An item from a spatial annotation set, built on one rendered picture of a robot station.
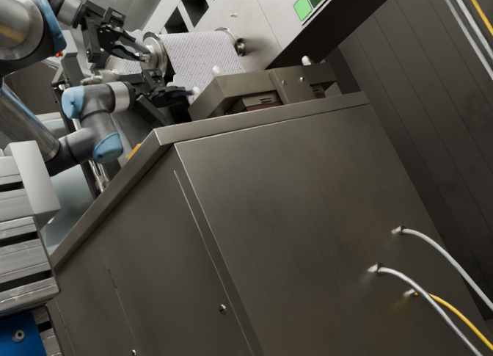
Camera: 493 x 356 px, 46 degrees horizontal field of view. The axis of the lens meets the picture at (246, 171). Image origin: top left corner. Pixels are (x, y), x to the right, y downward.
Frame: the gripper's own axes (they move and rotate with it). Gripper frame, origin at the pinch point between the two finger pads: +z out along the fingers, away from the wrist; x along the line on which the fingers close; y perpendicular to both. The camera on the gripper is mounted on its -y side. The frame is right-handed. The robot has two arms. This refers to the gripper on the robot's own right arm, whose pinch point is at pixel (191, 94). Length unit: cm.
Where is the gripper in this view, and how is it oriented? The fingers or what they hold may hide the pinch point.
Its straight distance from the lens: 163.3
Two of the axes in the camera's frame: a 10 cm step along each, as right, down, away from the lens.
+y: -4.1, -8.9, 2.2
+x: -5.0, 4.1, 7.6
